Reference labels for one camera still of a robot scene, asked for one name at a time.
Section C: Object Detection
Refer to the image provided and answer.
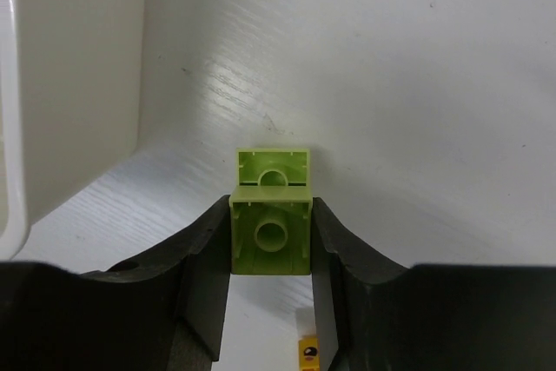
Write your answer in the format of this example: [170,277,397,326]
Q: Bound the small orange lego brick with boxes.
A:
[298,335,320,371]

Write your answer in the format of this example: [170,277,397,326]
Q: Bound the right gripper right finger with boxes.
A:
[311,199,555,370]

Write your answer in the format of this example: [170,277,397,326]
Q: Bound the white divided plastic bin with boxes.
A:
[1,0,145,260]

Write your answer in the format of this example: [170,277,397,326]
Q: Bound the lime green lego brick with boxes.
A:
[229,186,313,275]

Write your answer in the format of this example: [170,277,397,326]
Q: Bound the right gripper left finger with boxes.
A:
[1,197,230,370]

